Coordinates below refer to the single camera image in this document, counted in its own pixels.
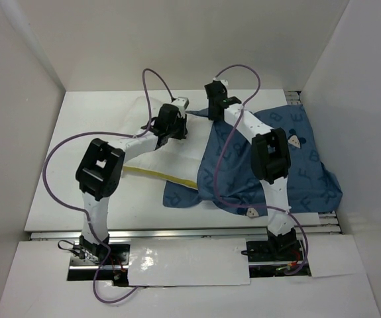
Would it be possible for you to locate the white pillow with yellow edge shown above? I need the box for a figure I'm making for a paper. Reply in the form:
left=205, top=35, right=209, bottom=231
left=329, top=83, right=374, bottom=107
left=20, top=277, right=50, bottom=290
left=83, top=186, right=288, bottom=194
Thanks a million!
left=120, top=96, right=212, bottom=189

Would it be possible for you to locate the blue cartoon print pillowcase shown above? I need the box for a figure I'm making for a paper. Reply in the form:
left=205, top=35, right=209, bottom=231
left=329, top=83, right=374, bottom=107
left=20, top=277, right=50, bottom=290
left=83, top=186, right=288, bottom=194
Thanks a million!
left=163, top=105, right=343, bottom=216

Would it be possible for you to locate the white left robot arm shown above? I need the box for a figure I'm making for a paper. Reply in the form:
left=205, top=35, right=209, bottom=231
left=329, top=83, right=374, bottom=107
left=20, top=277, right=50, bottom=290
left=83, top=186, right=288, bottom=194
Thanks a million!
left=76, top=97, right=189, bottom=264

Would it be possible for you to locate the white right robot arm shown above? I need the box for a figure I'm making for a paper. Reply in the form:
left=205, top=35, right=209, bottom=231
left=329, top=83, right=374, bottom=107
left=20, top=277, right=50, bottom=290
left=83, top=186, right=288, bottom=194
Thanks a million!
left=205, top=79, right=297, bottom=260

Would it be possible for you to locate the white cover sheet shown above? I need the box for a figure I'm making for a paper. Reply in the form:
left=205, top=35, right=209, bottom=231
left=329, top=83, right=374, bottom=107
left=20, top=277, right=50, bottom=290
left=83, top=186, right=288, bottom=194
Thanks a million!
left=127, top=238, right=250, bottom=287

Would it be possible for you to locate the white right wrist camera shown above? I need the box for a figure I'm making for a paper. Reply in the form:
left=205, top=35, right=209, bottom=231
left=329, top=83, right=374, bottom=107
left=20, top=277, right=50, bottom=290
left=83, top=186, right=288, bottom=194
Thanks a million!
left=213, top=78, right=229, bottom=86

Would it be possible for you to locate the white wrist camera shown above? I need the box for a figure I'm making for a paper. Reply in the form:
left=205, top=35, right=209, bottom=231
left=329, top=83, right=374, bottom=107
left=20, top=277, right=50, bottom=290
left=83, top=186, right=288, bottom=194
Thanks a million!
left=172, top=97, right=190, bottom=111
left=213, top=78, right=229, bottom=86

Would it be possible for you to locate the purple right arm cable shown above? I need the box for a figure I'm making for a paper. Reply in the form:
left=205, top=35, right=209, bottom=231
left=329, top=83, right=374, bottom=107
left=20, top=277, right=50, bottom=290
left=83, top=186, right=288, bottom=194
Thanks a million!
left=213, top=64, right=310, bottom=276

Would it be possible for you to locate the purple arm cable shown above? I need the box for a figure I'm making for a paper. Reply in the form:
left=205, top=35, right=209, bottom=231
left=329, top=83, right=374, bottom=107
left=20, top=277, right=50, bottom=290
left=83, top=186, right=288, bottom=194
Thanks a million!
left=42, top=68, right=178, bottom=246
left=213, top=64, right=310, bottom=276

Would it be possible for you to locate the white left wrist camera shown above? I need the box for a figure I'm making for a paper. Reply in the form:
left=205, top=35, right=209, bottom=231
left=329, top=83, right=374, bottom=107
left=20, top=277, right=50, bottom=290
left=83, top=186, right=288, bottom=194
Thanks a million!
left=172, top=97, right=190, bottom=111

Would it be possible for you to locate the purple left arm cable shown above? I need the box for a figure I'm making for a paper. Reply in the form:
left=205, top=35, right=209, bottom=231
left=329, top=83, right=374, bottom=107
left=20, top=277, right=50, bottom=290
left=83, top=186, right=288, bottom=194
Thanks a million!
left=42, top=68, right=178, bottom=246

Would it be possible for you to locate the aluminium frame rail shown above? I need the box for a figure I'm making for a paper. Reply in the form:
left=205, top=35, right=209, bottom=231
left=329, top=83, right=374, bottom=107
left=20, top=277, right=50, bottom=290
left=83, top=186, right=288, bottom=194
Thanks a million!
left=284, top=90, right=341, bottom=233

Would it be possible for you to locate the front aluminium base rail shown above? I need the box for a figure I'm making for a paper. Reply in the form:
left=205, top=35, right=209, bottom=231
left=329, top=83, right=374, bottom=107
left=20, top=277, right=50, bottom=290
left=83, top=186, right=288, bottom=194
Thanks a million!
left=30, top=226, right=313, bottom=282

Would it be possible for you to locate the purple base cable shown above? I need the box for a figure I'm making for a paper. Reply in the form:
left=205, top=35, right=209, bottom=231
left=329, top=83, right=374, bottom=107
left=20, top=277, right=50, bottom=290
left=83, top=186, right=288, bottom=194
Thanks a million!
left=92, top=253, right=144, bottom=304

